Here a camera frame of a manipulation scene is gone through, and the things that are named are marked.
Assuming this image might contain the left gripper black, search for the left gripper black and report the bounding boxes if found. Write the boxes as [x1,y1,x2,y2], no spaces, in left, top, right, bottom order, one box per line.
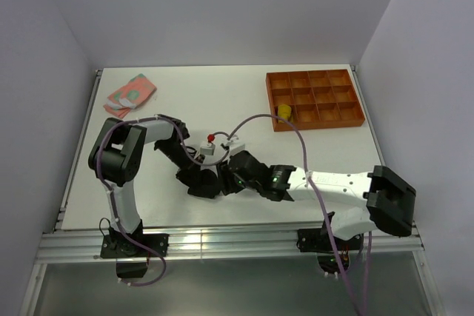
[156,140,205,193]

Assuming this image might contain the black sock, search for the black sock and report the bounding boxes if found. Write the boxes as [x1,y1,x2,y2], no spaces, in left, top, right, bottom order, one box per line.
[187,169,221,199]

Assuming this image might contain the yellow sock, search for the yellow sock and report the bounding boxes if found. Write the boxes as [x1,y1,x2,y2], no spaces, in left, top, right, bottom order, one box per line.
[277,104,293,122]

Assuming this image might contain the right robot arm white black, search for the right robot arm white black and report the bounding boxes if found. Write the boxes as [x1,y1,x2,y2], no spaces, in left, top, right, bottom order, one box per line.
[217,151,416,249]

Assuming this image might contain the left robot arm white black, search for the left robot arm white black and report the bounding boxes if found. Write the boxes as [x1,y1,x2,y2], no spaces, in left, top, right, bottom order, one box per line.
[88,115,220,256]

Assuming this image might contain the pink green patterned socks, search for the pink green patterned socks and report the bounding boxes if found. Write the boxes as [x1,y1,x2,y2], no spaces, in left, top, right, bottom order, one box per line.
[103,73,156,118]

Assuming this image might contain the orange compartment tray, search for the orange compartment tray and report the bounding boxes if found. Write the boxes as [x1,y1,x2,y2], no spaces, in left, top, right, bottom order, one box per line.
[266,69,365,132]

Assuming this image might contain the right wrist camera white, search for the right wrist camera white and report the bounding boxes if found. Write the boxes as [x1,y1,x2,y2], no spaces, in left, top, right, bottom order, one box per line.
[221,138,245,156]

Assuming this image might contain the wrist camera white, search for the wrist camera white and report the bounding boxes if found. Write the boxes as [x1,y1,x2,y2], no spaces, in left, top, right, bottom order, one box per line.
[199,141,216,156]
[221,138,245,156]

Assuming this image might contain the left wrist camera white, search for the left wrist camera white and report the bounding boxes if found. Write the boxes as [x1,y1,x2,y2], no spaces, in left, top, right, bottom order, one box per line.
[199,141,216,156]

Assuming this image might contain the aluminium frame rail front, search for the aluminium frame rail front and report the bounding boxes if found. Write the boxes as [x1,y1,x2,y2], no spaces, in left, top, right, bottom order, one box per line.
[35,221,425,265]

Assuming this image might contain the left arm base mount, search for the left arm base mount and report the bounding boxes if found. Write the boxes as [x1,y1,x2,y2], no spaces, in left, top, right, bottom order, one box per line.
[99,218,170,286]

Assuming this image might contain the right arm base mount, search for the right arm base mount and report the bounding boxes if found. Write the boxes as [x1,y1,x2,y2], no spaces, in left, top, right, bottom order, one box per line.
[296,228,364,276]

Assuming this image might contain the aluminium side rail right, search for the aluminium side rail right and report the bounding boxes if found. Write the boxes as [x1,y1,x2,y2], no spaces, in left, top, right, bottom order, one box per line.
[350,65,404,221]

